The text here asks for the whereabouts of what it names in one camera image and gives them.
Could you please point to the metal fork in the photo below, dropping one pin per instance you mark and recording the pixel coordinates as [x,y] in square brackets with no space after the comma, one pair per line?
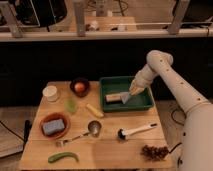
[61,143]

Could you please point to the metal frame railing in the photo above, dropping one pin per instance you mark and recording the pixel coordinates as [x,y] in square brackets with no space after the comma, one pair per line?
[53,20]

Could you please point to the brown grape cluster toy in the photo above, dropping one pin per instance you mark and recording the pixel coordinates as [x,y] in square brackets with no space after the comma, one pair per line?
[153,153]

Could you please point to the yellow corn toy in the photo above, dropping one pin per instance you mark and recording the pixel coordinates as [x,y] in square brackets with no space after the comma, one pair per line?
[94,111]

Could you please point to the dark red bowl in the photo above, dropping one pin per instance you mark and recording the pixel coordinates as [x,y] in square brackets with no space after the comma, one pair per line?
[85,82]

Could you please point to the orange-brown plate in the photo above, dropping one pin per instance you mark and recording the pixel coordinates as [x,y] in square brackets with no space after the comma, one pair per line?
[55,116]

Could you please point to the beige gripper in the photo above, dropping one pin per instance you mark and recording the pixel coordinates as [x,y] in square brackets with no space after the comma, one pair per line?
[133,90]

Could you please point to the brown egg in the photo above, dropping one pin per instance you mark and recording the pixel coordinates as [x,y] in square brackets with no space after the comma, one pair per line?
[79,87]

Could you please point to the white-handled black brush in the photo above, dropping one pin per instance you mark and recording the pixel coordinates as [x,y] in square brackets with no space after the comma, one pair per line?
[123,133]

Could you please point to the white cylindrical cup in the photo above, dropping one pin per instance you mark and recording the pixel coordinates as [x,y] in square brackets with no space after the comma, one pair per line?
[51,93]

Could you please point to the wooden block in tray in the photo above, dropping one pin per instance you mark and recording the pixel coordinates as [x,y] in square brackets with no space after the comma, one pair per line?
[113,98]

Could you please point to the green pepper toy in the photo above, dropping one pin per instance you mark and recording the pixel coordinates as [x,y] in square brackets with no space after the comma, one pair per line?
[58,156]

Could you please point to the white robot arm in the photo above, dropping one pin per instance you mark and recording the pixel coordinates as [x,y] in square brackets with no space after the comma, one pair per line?
[197,141]

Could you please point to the green plastic tray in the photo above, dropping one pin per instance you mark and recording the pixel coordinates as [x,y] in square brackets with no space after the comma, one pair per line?
[118,84]

